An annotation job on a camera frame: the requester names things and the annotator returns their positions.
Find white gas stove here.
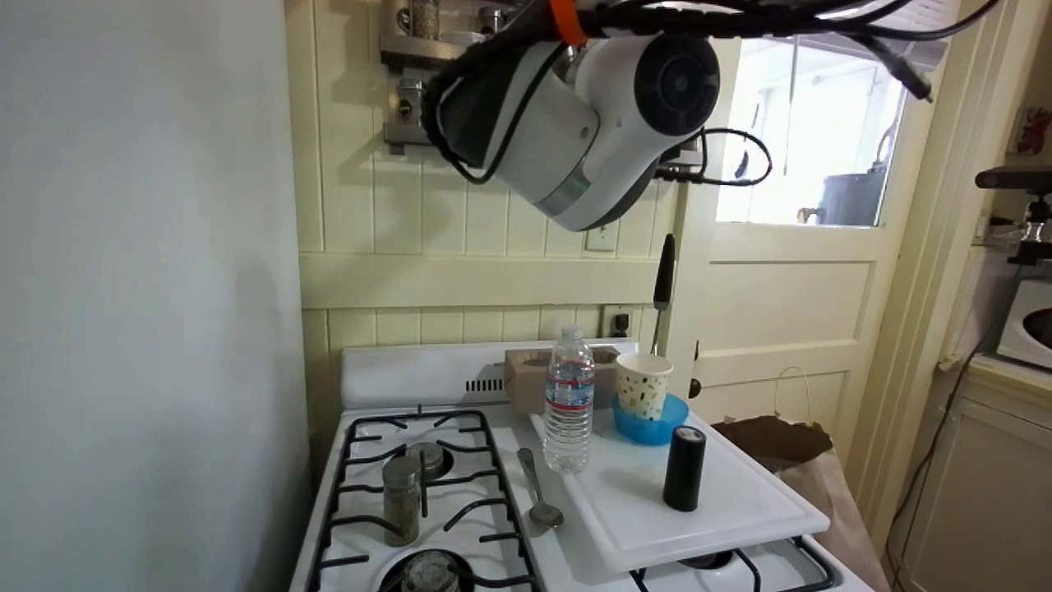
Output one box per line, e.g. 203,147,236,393
289,338,880,592

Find cream light switch plate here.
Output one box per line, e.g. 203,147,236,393
583,225,621,256

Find black cylindrical grinder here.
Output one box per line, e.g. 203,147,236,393
660,425,710,515

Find dotted paper cup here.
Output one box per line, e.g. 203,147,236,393
613,349,674,425

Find white cutting board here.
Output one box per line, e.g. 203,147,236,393
529,407,832,575

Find metal spoon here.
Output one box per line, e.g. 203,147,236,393
517,443,569,532

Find gray bin outside window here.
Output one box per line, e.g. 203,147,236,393
817,160,892,230

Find clear plastic water bottle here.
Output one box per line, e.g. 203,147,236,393
540,324,598,478

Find blue plastic bowl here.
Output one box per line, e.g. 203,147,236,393
613,393,695,447

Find glass jar brown seeds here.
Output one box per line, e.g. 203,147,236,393
396,77,428,126

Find brown paper bag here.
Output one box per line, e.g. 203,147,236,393
710,411,895,592

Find black stove burner grate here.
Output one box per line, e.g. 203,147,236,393
307,405,540,592

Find cream kitchen cabinet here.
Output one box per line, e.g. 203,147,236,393
883,357,1052,592

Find squat glass jar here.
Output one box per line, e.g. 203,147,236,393
396,0,437,41

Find white refrigerator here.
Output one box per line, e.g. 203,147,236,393
0,0,311,592

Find white microwave oven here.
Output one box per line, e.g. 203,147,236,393
993,276,1052,376

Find cream door with window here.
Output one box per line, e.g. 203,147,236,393
665,38,964,488

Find brown cardboard box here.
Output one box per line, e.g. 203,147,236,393
503,344,626,419

